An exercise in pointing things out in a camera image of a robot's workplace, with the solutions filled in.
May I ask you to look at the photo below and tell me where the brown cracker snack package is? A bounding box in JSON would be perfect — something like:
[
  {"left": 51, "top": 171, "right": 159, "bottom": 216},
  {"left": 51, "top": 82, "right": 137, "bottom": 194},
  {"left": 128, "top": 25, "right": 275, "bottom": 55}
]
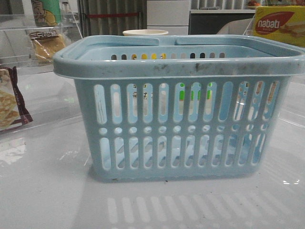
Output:
[{"left": 0, "top": 67, "right": 33, "bottom": 132}]

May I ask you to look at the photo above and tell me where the white cabinet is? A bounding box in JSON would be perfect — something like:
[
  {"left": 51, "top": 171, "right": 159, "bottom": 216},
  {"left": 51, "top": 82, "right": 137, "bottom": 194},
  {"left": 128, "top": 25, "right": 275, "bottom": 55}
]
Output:
[{"left": 147, "top": 0, "right": 191, "bottom": 35}]

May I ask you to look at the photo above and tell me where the clear acrylic display shelf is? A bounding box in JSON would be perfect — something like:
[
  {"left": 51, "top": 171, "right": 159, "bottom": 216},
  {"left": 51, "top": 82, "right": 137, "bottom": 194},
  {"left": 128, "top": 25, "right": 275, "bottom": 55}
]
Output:
[{"left": 0, "top": 11, "right": 83, "bottom": 134}]

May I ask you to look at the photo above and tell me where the green yellow cartoon snack bag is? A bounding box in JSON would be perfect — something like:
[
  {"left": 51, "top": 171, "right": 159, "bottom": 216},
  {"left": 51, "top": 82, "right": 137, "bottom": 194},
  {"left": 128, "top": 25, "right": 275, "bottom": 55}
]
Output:
[{"left": 31, "top": 0, "right": 61, "bottom": 27}]

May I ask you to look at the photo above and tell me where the cream paper cup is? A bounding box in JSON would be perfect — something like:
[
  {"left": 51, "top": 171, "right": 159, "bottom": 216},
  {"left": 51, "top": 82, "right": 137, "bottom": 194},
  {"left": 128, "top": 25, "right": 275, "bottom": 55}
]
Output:
[{"left": 122, "top": 29, "right": 169, "bottom": 36}]

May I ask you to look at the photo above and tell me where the packaged bread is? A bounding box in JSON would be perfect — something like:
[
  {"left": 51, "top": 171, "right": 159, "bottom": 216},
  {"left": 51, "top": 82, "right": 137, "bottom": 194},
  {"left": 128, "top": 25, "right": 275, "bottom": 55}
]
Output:
[{"left": 30, "top": 30, "right": 66, "bottom": 62}]

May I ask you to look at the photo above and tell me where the clear acrylic stand right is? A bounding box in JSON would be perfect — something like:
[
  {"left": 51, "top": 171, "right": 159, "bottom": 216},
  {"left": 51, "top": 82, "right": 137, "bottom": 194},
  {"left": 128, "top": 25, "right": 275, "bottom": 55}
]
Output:
[{"left": 243, "top": 15, "right": 255, "bottom": 36}]

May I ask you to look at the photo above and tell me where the yellow nabati wafer box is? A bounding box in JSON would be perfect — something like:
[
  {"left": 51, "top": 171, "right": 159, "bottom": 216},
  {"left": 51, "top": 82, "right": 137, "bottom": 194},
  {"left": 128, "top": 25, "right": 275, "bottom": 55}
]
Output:
[{"left": 252, "top": 6, "right": 305, "bottom": 48}]

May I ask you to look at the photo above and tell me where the light blue plastic basket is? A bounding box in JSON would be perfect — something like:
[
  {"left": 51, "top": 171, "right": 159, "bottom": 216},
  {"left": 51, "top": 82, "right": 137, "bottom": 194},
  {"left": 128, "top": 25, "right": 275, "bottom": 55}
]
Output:
[{"left": 53, "top": 35, "right": 305, "bottom": 181}]

